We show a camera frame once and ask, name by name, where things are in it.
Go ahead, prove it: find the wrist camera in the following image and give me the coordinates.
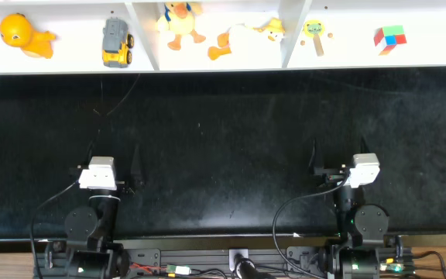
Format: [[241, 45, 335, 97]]
[[348, 153, 382, 189], [77, 156, 118, 191]]

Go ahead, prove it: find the many-coloured puzzle cube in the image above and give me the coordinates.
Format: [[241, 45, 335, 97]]
[[373, 25, 408, 57]]

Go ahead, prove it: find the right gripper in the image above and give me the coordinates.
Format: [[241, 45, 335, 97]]
[[308, 135, 372, 185]]

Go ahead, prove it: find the yellow rubber duck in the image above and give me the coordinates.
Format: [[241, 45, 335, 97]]
[[0, 12, 57, 60]]

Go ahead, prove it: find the white plush duck yellow hat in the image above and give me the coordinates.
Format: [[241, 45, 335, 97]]
[[207, 17, 286, 61]]

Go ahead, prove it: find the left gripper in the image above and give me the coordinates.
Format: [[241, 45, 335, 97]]
[[86, 141, 146, 195]]

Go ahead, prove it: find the mounting rail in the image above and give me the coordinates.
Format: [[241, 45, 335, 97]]
[[33, 234, 446, 279]]

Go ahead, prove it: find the grey and yellow toy truck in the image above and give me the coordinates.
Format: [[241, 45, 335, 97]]
[[101, 16, 136, 69]]

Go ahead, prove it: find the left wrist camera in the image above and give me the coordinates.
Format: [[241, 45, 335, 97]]
[[77, 156, 118, 191]]

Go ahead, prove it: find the yellow and green rattle drum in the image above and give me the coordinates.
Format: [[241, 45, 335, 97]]
[[299, 19, 335, 58]]

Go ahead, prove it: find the white shelf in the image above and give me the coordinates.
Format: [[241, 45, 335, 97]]
[[0, 0, 446, 77]]

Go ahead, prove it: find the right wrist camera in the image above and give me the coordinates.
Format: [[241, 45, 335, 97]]
[[348, 153, 382, 189]]

